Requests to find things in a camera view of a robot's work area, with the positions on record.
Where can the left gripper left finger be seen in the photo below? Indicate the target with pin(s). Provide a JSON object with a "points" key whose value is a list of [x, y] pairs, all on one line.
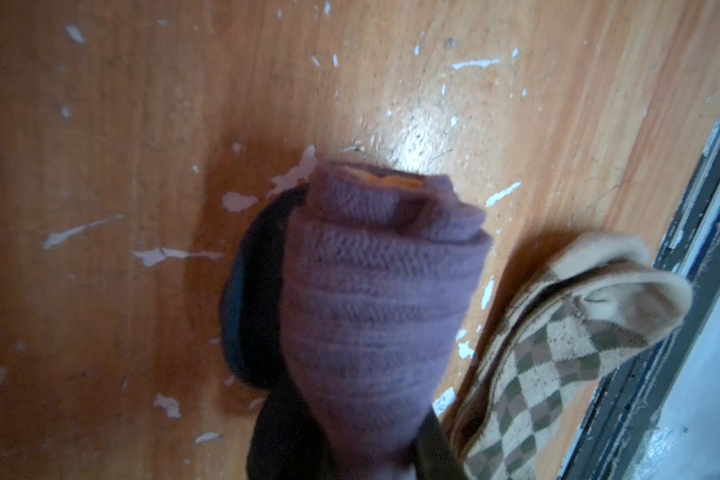
{"points": [[287, 442]]}

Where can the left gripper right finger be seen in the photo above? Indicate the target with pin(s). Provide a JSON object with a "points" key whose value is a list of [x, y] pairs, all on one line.
{"points": [[432, 453]]}

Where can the purple sock with yellow cuff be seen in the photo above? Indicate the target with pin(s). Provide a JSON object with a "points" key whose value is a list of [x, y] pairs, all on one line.
{"points": [[354, 284]]}

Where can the beige argyle sock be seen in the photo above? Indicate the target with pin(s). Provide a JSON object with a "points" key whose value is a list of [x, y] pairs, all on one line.
{"points": [[590, 308]]}

